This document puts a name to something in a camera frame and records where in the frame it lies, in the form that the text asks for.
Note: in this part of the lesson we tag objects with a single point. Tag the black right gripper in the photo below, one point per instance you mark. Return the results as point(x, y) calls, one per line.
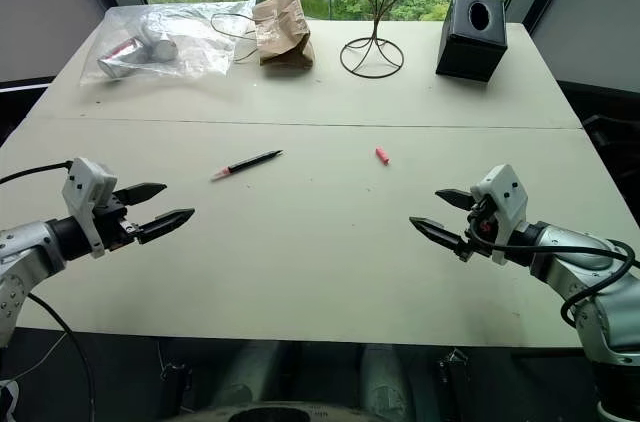
point(481, 216)

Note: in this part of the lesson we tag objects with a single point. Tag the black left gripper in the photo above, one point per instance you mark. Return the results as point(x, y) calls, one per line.
point(112, 227)

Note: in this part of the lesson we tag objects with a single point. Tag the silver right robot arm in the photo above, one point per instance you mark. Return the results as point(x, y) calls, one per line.
point(600, 292)

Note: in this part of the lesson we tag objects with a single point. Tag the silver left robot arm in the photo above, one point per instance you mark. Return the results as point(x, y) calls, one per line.
point(25, 252)

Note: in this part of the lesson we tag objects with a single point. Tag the pink pen cap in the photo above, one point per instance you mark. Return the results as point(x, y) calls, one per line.
point(383, 156)

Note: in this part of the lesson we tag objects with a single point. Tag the black pen with pink end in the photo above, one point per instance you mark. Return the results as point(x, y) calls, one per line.
point(250, 161)

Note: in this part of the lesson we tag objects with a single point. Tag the silver can with red label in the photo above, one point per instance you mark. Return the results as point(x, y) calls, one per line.
point(120, 59)

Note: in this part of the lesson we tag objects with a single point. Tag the black table clamp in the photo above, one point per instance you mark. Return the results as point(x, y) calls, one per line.
point(454, 369)
point(176, 384)

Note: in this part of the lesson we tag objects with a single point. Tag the clear plastic bag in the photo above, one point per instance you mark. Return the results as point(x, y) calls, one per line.
point(200, 49)

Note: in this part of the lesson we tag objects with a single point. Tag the black tissue box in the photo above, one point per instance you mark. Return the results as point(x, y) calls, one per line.
point(467, 49)

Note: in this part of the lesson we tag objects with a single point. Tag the plain silver can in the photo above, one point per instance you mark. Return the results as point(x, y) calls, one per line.
point(160, 39)

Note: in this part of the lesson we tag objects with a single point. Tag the dark chair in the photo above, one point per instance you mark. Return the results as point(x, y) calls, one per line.
point(612, 142)

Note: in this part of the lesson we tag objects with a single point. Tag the crumpled brown paper bag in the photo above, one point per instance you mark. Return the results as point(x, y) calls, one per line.
point(282, 32)

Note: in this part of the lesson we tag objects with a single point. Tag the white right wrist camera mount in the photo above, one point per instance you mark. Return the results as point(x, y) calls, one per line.
point(507, 197)

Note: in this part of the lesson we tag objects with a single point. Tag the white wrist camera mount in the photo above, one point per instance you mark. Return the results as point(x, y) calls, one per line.
point(507, 197)
point(82, 182)

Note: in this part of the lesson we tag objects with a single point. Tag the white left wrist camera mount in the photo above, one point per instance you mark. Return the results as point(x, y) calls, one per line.
point(82, 182)

